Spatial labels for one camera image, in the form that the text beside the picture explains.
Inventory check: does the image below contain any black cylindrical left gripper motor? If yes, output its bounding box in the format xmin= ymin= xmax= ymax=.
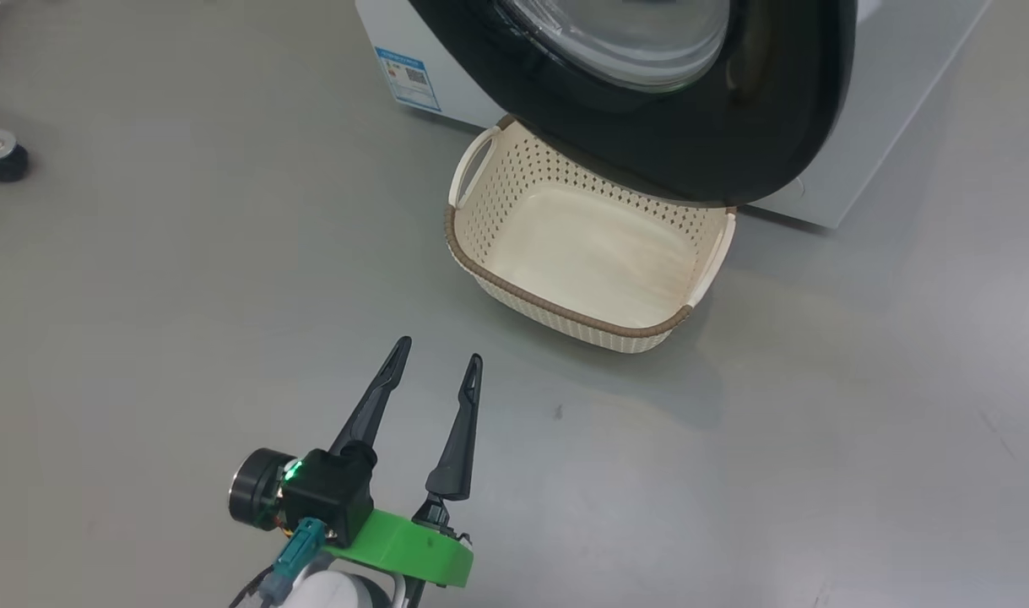
xmin=229 ymin=448 xmax=295 ymax=532

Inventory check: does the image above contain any cream plastic laundry basket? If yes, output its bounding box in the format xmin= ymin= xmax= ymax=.
xmin=443 ymin=114 xmax=738 ymax=355

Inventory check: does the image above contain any teal left camera cable plug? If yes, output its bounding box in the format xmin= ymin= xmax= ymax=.
xmin=261 ymin=518 xmax=326 ymax=605

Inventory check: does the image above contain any white front-load washing machine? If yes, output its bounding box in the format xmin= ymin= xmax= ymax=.
xmin=355 ymin=0 xmax=993 ymax=230

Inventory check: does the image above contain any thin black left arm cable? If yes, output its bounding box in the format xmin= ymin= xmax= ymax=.
xmin=229 ymin=567 xmax=277 ymax=608

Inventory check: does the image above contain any blue white energy label sticker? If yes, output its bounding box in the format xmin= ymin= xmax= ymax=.
xmin=374 ymin=46 xmax=442 ymax=114

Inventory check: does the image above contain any black glass washing machine door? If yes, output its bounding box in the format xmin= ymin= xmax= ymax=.
xmin=408 ymin=0 xmax=859 ymax=207

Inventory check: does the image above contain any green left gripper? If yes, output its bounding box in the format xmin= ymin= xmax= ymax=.
xmin=324 ymin=336 xmax=484 ymax=589

